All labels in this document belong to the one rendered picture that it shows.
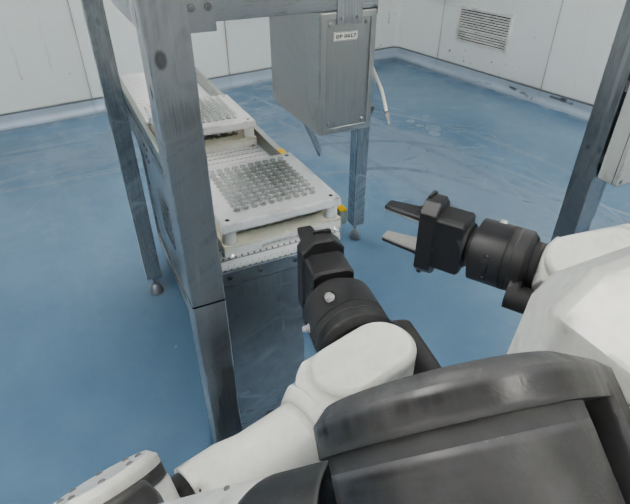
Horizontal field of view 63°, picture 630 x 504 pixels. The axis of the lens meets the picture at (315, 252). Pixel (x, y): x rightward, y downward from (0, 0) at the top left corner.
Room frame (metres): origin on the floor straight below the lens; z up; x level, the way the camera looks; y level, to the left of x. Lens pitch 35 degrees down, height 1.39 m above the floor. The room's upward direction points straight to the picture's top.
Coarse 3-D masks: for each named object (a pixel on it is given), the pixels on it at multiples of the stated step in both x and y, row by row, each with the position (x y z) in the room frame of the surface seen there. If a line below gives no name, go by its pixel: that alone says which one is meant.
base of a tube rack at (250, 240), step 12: (300, 216) 0.89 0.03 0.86; (312, 216) 0.89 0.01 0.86; (216, 228) 0.84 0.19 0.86; (252, 228) 0.84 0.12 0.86; (264, 228) 0.84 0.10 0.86; (276, 228) 0.84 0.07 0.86; (288, 228) 0.84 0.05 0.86; (324, 228) 0.87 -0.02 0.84; (240, 240) 0.80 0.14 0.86; (252, 240) 0.80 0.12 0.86; (264, 240) 0.81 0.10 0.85; (228, 252) 0.78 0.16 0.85; (240, 252) 0.79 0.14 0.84
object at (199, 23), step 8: (192, 0) 0.76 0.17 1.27; (200, 0) 0.76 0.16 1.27; (208, 0) 0.77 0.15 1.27; (192, 8) 0.76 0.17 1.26; (200, 8) 0.76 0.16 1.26; (208, 8) 0.77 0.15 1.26; (192, 16) 0.76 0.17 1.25; (200, 16) 0.76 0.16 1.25; (208, 16) 0.77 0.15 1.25; (192, 24) 0.76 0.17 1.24; (200, 24) 0.76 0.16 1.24; (208, 24) 0.77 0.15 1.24; (192, 32) 0.76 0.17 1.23; (200, 32) 0.76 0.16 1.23
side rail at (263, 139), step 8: (200, 72) 1.88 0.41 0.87; (200, 80) 1.84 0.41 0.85; (208, 80) 1.78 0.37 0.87; (208, 88) 1.75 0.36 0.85; (216, 88) 1.69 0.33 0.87; (256, 128) 1.34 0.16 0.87; (256, 136) 1.33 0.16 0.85; (264, 136) 1.28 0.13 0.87; (264, 144) 1.27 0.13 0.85; (272, 144) 1.23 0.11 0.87; (272, 152) 1.22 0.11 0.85; (344, 216) 0.89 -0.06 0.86
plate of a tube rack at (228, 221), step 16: (256, 160) 1.05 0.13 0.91; (288, 160) 1.05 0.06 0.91; (304, 176) 0.97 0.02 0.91; (240, 192) 0.90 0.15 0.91; (320, 192) 0.90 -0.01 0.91; (224, 208) 0.84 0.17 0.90; (240, 208) 0.84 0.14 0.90; (256, 208) 0.84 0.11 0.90; (272, 208) 0.84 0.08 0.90; (288, 208) 0.84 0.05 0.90; (304, 208) 0.85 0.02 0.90; (320, 208) 0.86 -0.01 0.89; (224, 224) 0.78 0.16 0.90; (240, 224) 0.79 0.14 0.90; (256, 224) 0.80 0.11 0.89
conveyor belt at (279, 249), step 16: (128, 80) 1.91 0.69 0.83; (144, 80) 1.91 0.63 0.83; (144, 96) 1.72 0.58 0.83; (208, 96) 1.72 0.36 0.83; (144, 112) 1.57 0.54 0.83; (208, 160) 1.21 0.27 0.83; (224, 160) 1.21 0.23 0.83; (240, 160) 1.21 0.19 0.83; (288, 240) 0.85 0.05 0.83; (240, 256) 0.80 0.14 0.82; (256, 256) 0.81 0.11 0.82; (272, 256) 0.82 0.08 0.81; (288, 256) 0.84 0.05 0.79; (224, 272) 0.78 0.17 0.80
